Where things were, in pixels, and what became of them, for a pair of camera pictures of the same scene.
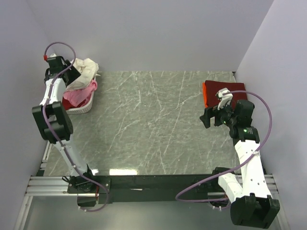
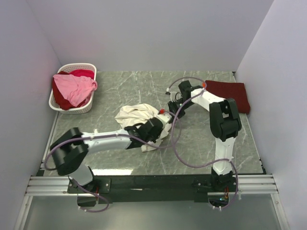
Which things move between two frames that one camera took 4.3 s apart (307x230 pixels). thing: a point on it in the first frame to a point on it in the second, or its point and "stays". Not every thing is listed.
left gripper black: [74, 73] to [154, 139]
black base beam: [120, 189] stays
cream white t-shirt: [88, 70] to [131, 114]
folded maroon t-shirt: [212, 87] stays
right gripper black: [213, 111] to [172, 108]
